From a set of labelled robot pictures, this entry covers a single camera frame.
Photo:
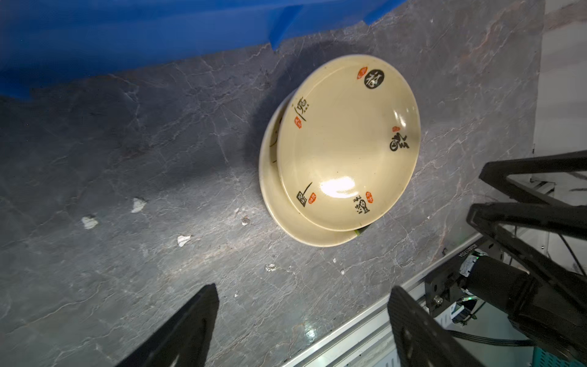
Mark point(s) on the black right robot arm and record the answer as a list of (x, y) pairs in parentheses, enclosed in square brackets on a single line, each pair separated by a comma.
[(541, 299)]

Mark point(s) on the cream plate with ink flowers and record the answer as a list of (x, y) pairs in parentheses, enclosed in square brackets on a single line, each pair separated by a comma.
[(279, 206)]

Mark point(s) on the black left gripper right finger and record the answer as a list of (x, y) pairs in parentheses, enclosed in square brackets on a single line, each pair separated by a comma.
[(419, 339)]

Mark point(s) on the blue plastic bin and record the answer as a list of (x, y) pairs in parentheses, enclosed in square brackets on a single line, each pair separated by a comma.
[(49, 42)]

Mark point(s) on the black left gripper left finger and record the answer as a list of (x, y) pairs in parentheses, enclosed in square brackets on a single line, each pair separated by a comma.
[(184, 340)]

